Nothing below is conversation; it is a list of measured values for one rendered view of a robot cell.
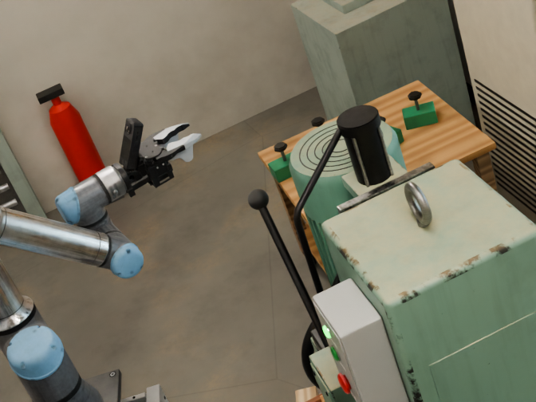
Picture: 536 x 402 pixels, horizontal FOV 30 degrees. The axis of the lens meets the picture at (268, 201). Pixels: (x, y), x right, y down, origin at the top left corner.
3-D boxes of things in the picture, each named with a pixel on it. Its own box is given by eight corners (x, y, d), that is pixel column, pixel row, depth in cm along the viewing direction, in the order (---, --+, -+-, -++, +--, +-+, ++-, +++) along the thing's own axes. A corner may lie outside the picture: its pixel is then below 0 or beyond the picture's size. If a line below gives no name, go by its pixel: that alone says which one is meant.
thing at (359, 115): (399, 191, 151) (372, 95, 142) (423, 214, 144) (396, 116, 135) (352, 213, 150) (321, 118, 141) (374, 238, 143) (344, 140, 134)
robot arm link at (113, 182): (91, 167, 229) (105, 183, 223) (108, 158, 230) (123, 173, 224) (101, 192, 234) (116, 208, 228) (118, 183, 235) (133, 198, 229)
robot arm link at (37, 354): (39, 414, 218) (12, 370, 211) (21, 383, 229) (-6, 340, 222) (87, 383, 222) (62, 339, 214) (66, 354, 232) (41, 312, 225)
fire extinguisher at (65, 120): (116, 180, 486) (65, 74, 454) (124, 197, 470) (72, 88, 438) (82, 196, 483) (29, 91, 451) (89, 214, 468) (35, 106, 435)
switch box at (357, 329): (380, 360, 142) (350, 276, 133) (411, 403, 133) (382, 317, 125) (340, 380, 141) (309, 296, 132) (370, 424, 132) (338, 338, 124)
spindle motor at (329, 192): (409, 246, 181) (367, 101, 164) (456, 297, 166) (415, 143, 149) (323, 289, 178) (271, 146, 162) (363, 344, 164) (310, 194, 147)
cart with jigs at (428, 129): (447, 194, 395) (411, 53, 360) (522, 267, 347) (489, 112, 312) (297, 264, 387) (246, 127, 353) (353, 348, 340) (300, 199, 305)
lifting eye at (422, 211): (419, 211, 133) (407, 171, 130) (439, 232, 128) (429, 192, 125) (407, 216, 133) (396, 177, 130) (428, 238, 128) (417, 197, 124)
